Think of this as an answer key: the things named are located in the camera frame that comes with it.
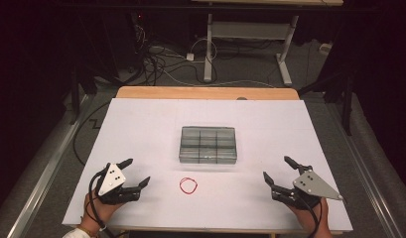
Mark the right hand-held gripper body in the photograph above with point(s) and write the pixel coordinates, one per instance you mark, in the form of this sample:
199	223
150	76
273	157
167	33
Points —
311	186

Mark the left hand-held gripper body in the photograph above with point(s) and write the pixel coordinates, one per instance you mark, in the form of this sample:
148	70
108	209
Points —
111	180

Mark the red rubber band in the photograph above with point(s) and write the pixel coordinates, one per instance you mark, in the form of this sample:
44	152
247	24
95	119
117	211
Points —
180	185

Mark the clear grey compartment box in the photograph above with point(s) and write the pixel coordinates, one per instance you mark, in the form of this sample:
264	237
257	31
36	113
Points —
207	145

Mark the person's right hand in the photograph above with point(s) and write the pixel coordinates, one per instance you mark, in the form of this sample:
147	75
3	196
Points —
308	216

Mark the person's left hand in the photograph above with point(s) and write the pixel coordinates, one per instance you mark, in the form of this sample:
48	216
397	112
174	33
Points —
103	211

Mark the white sleeve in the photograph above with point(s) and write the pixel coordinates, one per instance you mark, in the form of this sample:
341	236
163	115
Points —
74	234

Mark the white table sheet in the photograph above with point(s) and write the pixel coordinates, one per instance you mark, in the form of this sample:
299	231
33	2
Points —
223	112

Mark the black stand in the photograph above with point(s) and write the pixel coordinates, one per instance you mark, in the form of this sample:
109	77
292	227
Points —
347	99
74	99

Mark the white floor socket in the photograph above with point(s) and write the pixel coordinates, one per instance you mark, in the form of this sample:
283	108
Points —
325	48

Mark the white power adapter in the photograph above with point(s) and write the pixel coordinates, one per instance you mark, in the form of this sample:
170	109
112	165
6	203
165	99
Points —
190	57

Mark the grey metal floor rail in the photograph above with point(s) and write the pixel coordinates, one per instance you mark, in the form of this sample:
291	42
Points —
48	172
366	172

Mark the white desk frame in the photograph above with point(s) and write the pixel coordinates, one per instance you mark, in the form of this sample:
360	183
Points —
208	49

